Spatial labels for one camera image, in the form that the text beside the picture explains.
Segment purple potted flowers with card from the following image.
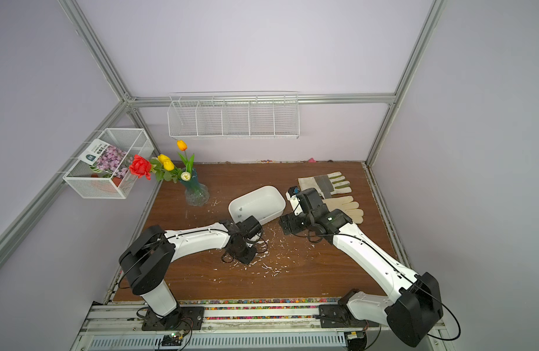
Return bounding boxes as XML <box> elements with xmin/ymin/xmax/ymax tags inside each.
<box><xmin>78</xmin><ymin>138</ymin><xmax>133</xmax><ymax>187</ymax></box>

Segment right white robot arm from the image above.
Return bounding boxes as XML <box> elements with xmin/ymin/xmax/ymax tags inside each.
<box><xmin>280</xmin><ymin>187</ymin><xmax>443</xmax><ymax>347</ymax></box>

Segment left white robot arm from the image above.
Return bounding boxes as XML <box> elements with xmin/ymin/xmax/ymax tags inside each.
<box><xmin>119</xmin><ymin>216</ymin><xmax>263</xmax><ymax>317</ymax></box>

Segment grey striped work glove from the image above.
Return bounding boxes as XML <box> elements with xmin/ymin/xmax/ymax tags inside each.
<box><xmin>298</xmin><ymin>172</ymin><xmax>352</xmax><ymax>199</ymax></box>

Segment small white wire basket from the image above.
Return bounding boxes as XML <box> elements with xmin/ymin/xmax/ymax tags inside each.
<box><xmin>63</xmin><ymin>128</ymin><xmax>155</xmax><ymax>199</ymax></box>

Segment beige canvas work glove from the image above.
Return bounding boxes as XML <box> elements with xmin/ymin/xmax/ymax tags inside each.
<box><xmin>323</xmin><ymin>196</ymin><xmax>364</xmax><ymax>225</ymax></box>

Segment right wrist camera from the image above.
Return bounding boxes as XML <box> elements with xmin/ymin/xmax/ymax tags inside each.
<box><xmin>285</xmin><ymin>186</ymin><xmax>303</xmax><ymax>216</ymax></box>

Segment glass vase with flowers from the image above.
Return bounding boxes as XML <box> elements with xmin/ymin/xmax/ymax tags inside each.
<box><xmin>129</xmin><ymin>140</ymin><xmax>210</xmax><ymax>207</ymax></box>

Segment white plastic storage box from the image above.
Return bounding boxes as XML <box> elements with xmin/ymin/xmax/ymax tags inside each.
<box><xmin>228</xmin><ymin>186</ymin><xmax>285</xmax><ymax>225</ymax></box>

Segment long white wire shelf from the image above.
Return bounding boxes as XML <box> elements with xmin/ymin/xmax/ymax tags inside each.
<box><xmin>167</xmin><ymin>91</ymin><xmax>300</xmax><ymax>139</ymax></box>

